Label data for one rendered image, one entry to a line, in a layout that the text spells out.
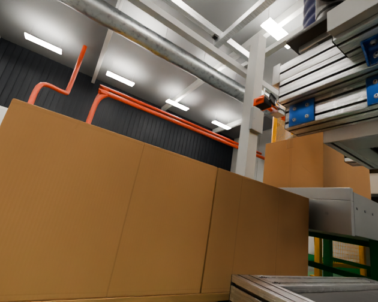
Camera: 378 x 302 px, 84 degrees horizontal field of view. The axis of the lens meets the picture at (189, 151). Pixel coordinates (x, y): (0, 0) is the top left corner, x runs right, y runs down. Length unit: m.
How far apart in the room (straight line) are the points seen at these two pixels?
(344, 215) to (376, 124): 0.52
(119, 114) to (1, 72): 5.06
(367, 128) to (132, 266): 0.78
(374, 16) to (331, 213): 0.83
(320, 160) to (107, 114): 11.31
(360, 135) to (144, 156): 0.65
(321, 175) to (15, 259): 1.29
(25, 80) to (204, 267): 12.01
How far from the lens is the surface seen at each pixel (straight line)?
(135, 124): 12.31
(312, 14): 2.39
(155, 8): 3.81
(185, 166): 0.68
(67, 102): 12.03
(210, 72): 7.57
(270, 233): 0.98
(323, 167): 1.37
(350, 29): 0.74
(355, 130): 0.84
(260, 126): 2.81
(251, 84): 3.08
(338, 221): 1.23
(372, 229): 1.43
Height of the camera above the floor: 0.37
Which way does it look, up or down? 16 degrees up
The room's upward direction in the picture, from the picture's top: 10 degrees clockwise
